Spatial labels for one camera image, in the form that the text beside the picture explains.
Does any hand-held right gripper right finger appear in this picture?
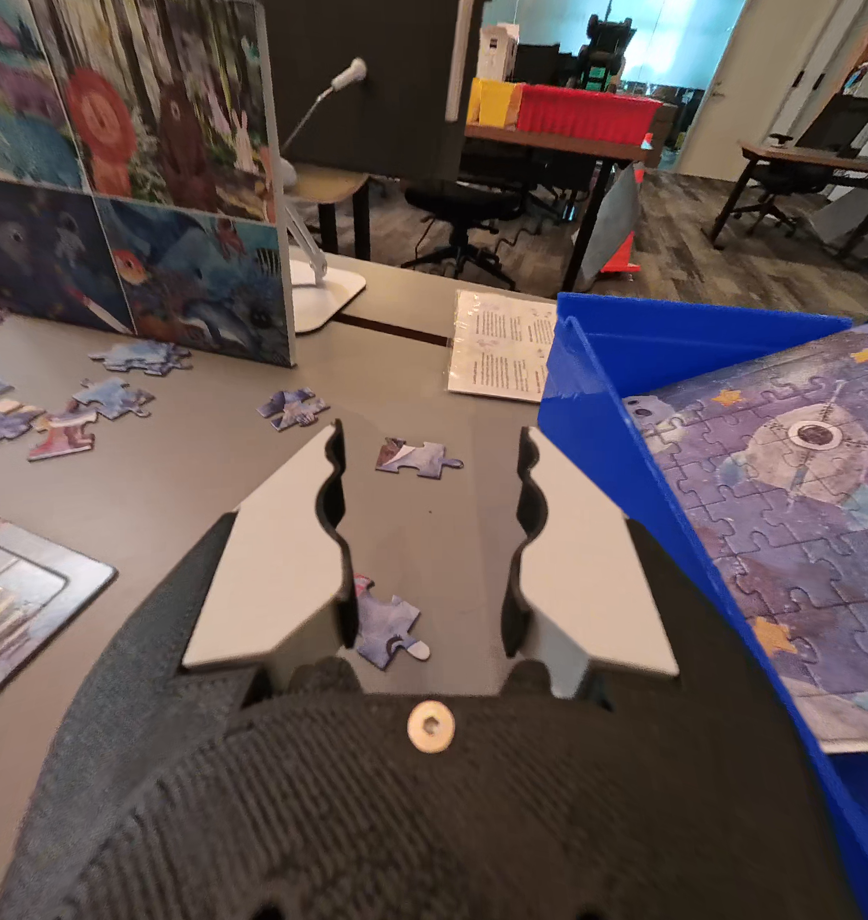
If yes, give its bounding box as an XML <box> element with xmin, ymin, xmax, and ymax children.
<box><xmin>500</xmin><ymin>426</ymin><xmax>681</xmax><ymax>700</ymax></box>

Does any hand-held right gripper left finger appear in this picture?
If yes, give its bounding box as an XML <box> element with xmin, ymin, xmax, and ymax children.
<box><xmin>182</xmin><ymin>420</ymin><xmax>358</xmax><ymax>668</ymax></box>

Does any ocean jigsaw puzzle board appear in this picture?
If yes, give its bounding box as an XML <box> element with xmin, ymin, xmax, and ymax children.
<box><xmin>0</xmin><ymin>506</ymin><xmax>118</xmax><ymax>713</ymax></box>

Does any pink orange clownfish puzzle piece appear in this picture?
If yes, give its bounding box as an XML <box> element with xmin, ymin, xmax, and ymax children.
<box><xmin>27</xmin><ymin>410</ymin><xmax>98</xmax><ymax>462</ymax></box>

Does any pink lined coral puzzle piece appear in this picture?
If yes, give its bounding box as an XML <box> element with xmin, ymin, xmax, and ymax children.
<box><xmin>272</xmin><ymin>399</ymin><xmax>330</xmax><ymax>432</ymax></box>

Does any purple blue puzzle piece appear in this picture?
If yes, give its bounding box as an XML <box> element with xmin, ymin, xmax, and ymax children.
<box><xmin>257</xmin><ymin>388</ymin><xmax>312</xmax><ymax>421</ymax></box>

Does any space jigsaw puzzle board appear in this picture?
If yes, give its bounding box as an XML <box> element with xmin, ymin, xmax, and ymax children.
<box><xmin>621</xmin><ymin>316</ymin><xmax>868</xmax><ymax>756</ymax></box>

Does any purple white tabbed puzzle piece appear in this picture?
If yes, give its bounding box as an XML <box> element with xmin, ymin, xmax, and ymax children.
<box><xmin>375</xmin><ymin>437</ymin><xmax>465</xmax><ymax>481</ymax></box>

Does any pile of loose puzzle pieces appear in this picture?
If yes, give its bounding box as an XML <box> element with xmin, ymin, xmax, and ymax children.
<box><xmin>0</xmin><ymin>340</ymin><xmax>192</xmax><ymax>454</ymax></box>

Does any blue plastic object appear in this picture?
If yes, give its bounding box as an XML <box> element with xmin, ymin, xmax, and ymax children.
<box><xmin>538</xmin><ymin>291</ymin><xmax>868</xmax><ymax>920</ymax></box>

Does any printed sheet in clear sleeve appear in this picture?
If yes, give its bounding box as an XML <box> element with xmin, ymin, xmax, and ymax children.
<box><xmin>446</xmin><ymin>289</ymin><xmax>558</xmax><ymax>405</ymax></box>

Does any orange floor object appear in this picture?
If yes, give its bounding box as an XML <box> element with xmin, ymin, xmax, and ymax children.
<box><xmin>598</xmin><ymin>230</ymin><xmax>643</xmax><ymax>276</ymax></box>

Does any tan small table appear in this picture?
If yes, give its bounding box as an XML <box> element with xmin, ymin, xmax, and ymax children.
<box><xmin>290</xmin><ymin>164</ymin><xmax>371</xmax><ymax>261</ymax></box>

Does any black office chair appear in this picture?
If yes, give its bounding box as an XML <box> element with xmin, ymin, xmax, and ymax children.
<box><xmin>404</xmin><ymin>178</ymin><xmax>524</xmax><ymax>288</ymax></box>
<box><xmin>732</xmin><ymin>93</ymin><xmax>868</xmax><ymax>238</ymax></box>

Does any wooden table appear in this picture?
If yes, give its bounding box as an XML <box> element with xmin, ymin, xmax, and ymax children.
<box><xmin>464</xmin><ymin>122</ymin><xmax>654</xmax><ymax>292</ymax></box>

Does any illustrated puzzle box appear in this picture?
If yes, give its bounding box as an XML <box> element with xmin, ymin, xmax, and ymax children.
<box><xmin>0</xmin><ymin>0</ymin><xmax>296</xmax><ymax>369</ymax></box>

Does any red storage bin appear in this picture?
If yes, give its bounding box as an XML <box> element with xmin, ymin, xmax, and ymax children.
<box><xmin>516</xmin><ymin>84</ymin><xmax>663</xmax><ymax>142</ymax></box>

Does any dark wooden desk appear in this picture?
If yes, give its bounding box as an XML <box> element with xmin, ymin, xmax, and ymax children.
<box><xmin>707</xmin><ymin>142</ymin><xmax>868</xmax><ymax>261</ymax></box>

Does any black gaming chair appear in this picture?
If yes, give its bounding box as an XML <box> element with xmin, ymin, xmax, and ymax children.
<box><xmin>576</xmin><ymin>14</ymin><xmax>636</xmax><ymax>93</ymax></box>

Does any white carton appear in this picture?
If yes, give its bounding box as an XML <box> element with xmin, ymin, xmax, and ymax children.
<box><xmin>477</xmin><ymin>23</ymin><xmax>520</xmax><ymax>81</ymax></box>

